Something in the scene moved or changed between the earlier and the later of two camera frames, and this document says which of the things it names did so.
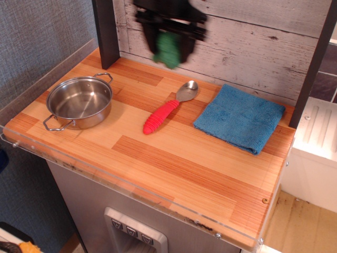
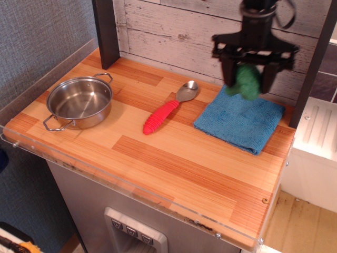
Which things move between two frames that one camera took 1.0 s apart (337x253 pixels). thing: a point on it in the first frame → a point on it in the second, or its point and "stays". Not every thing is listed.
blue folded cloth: [243, 118] stays
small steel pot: [82, 102] stays
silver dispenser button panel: [126, 234] stays
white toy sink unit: [311, 173] stays
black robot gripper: [181, 13] → [256, 41]
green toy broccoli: [168, 45] → [248, 83]
